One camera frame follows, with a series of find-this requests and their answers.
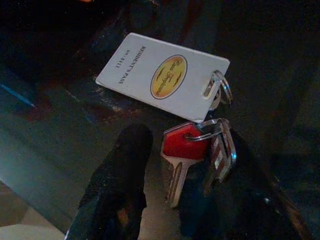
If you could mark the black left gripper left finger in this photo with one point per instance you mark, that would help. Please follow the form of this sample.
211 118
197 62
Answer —
120 180

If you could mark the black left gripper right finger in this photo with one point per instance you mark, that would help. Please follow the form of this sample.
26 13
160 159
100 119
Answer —
250 212

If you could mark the silver key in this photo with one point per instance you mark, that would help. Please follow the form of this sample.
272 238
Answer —
220 160

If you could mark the red head key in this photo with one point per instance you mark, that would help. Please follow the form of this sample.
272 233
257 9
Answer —
182 145

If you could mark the white key card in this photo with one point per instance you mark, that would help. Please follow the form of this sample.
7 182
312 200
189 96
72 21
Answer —
140 75

